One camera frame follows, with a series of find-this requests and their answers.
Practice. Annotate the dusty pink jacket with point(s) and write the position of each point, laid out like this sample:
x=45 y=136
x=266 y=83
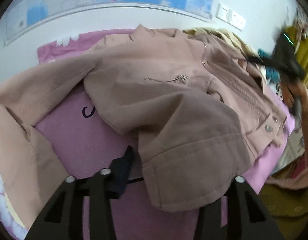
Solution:
x=202 y=115

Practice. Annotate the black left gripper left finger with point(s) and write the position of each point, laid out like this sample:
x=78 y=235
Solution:
x=62 y=216

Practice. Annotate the person's right hand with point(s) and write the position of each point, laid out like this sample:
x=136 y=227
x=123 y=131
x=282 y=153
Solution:
x=297 y=97

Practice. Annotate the cream beige garment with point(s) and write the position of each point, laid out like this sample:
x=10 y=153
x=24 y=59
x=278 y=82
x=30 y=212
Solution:
x=227 y=36

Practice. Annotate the mustard yellow garment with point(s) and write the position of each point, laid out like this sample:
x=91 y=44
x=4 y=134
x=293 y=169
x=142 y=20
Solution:
x=285 y=193

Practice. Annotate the teal perforated basket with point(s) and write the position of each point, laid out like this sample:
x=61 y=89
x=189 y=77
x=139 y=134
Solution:
x=272 y=75

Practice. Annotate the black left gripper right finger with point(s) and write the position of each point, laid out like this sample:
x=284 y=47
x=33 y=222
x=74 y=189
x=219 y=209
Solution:
x=239 y=214

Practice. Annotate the white wall socket panel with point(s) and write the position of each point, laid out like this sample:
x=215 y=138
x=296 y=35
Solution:
x=231 y=17

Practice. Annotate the pink bed sheet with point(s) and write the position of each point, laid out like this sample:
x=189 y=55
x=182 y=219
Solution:
x=84 y=143

